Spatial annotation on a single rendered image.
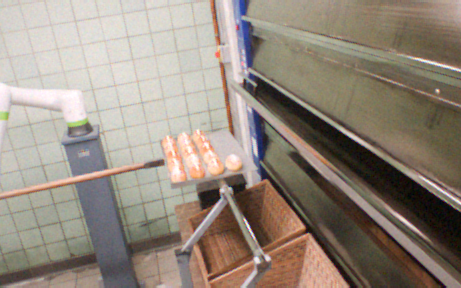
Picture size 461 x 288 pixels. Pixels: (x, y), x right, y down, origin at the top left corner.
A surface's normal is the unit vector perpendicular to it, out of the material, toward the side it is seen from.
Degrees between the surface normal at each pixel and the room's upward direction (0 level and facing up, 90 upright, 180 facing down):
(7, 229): 90
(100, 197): 90
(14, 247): 90
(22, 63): 90
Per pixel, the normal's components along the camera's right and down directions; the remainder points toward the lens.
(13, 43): 0.22, 0.32
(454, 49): -0.95, -0.12
